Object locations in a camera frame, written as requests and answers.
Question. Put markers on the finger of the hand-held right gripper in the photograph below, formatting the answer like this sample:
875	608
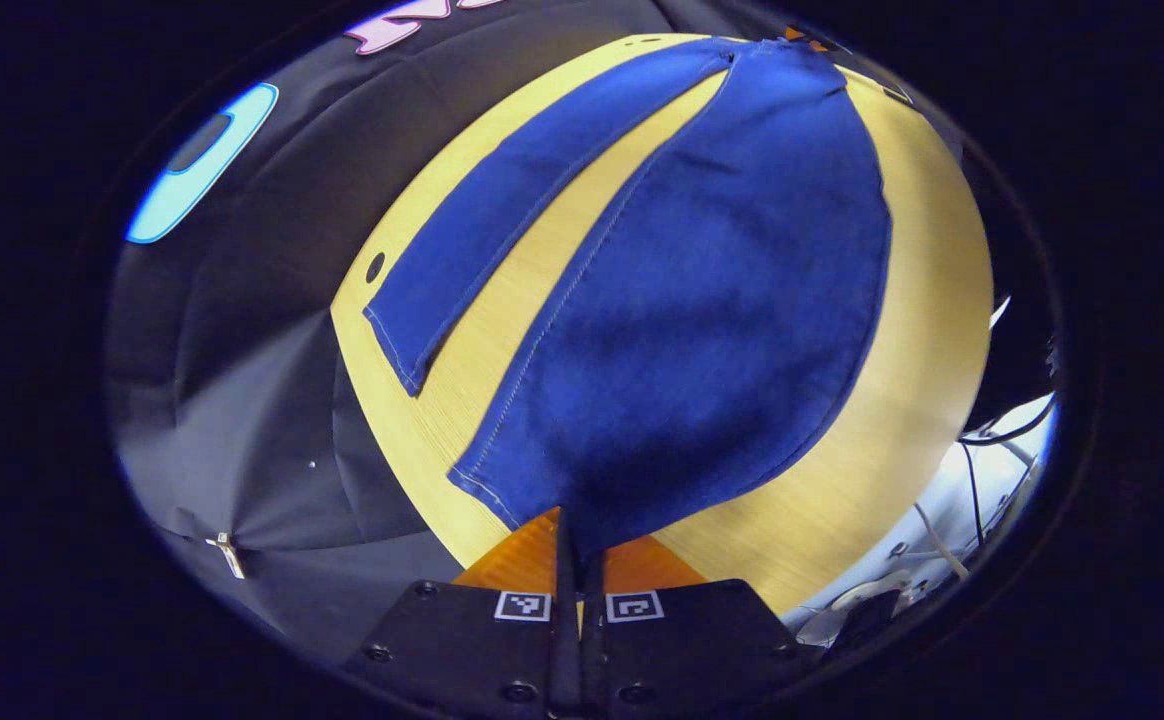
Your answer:
804	40

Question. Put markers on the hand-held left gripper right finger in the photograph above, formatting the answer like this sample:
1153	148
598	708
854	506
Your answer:
692	640

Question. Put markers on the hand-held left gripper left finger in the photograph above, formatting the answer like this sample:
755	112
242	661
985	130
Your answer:
462	640

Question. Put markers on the blue denim jeans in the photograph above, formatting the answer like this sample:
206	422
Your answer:
702	300

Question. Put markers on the silver metal cloth clip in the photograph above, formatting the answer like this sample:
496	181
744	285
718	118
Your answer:
227	553

